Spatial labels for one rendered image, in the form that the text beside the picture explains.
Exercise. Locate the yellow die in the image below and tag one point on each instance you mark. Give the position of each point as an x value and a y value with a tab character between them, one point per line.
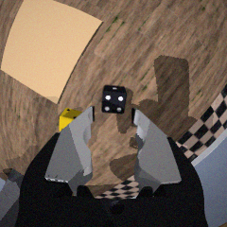
67	116

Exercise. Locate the beige flat mat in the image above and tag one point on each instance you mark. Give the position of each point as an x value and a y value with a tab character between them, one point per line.
45	43

